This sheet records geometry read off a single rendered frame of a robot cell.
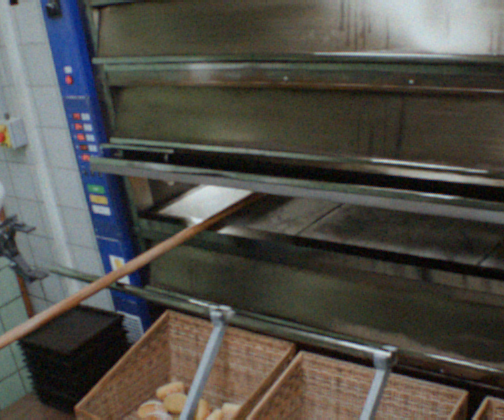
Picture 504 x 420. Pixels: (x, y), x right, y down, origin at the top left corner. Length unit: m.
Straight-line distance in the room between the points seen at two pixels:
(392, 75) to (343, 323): 0.74
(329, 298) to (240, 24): 0.79
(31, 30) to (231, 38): 0.93
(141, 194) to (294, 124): 0.78
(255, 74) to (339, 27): 0.32
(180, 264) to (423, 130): 1.08
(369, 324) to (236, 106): 0.69
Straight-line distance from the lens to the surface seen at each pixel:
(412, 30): 1.92
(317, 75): 2.12
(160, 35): 2.45
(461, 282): 2.10
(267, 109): 2.27
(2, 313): 3.64
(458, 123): 1.95
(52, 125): 3.02
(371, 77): 2.03
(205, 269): 2.69
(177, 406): 2.79
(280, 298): 2.49
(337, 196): 2.01
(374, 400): 1.82
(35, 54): 2.98
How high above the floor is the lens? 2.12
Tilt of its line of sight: 21 degrees down
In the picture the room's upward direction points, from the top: 11 degrees counter-clockwise
